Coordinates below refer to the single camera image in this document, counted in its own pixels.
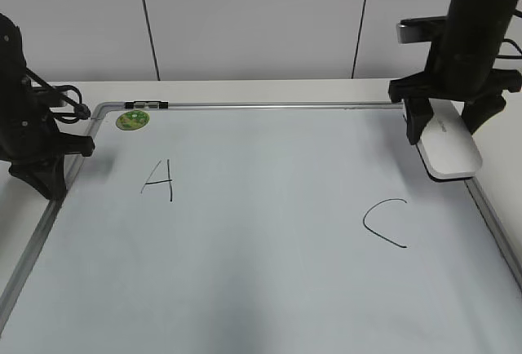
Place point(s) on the round green magnet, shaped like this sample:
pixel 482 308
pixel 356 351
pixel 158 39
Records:
pixel 132 120

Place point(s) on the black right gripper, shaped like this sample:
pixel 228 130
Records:
pixel 460 67

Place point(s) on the white board with grey frame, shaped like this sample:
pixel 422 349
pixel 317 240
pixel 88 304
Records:
pixel 265 231

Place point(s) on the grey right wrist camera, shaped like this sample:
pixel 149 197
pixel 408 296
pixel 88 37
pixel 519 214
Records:
pixel 425 29

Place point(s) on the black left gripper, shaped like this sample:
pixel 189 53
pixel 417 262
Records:
pixel 27 126

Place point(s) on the white board eraser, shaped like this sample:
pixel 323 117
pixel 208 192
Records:
pixel 446 147

